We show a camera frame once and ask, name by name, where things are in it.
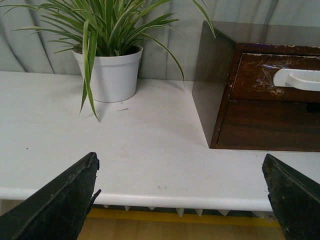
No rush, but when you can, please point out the wooden drawer with white handle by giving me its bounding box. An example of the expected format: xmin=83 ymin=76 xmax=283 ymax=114
xmin=228 ymin=51 xmax=320 ymax=104

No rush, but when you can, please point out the brown wooden drawer cabinet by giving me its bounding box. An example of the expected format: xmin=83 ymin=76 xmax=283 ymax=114
xmin=192 ymin=21 xmax=320 ymax=152

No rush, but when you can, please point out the green spider plant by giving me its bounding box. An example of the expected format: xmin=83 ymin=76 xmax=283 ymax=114
xmin=0 ymin=0 xmax=217 ymax=123

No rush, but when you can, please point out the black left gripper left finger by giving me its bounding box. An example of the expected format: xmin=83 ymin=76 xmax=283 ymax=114
xmin=0 ymin=152 xmax=101 ymax=240

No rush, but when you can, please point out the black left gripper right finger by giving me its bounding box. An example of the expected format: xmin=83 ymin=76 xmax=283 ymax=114
xmin=262 ymin=153 xmax=320 ymax=240

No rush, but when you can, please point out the lower wooden drawer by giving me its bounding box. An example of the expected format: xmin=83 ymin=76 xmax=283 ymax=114
xmin=217 ymin=100 xmax=320 ymax=152

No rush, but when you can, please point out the white plant pot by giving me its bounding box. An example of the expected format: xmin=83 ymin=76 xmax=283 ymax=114
xmin=72 ymin=44 xmax=144 ymax=103

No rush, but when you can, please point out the yellow floor tape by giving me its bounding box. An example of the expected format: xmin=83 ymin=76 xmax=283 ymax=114
xmin=88 ymin=208 xmax=280 ymax=228

